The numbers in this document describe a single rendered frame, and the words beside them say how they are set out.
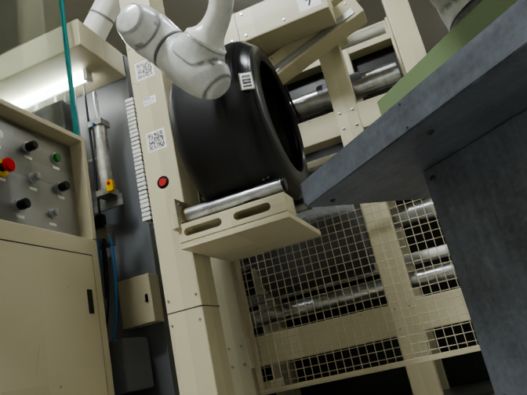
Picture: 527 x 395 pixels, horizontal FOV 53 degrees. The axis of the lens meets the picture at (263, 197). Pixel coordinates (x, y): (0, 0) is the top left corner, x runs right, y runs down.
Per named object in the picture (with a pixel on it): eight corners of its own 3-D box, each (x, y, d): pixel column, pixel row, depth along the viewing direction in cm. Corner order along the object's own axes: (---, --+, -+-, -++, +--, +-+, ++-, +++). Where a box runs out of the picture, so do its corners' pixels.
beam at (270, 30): (190, 63, 219) (183, 33, 224) (216, 88, 243) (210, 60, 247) (328, 5, 202) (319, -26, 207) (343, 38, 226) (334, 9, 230)
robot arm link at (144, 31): (136, 48, 133) (171, 77, 130) (98, 25, 119) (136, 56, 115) (161, 13, 132) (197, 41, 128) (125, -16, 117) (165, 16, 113)
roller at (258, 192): (188, 215, 172) (187, 226, 169) (181, 206, 169) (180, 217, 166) (288, 183, 162) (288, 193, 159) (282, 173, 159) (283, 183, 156)
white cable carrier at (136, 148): (142, 221, 182) (124, 99, 196) (150, 223, 186) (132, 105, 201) (153, 218, 181) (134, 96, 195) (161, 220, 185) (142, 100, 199)
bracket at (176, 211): (171, 230, 163) (165, 200, 166) (224, 246, 199) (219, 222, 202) (180, 226, 162) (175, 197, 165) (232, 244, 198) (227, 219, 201)
